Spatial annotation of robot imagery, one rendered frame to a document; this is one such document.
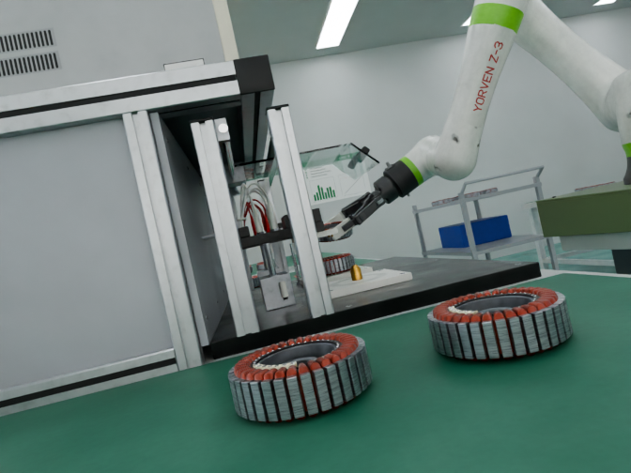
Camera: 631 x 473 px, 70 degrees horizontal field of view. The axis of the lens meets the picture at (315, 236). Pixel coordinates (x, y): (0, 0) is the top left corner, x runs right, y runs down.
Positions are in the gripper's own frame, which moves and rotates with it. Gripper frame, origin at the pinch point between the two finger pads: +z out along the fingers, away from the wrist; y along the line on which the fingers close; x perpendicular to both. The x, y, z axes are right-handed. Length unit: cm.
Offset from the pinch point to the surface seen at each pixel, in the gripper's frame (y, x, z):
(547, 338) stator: 94, -6, -4
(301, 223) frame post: 64, -18, 6
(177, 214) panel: 65, -29, 17
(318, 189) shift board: -493, 60, -37
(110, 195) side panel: 65, -36, 23
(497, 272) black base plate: 65, 4, -12
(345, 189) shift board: -494, 82, -66
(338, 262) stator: 27.6, 0.2, 4.6
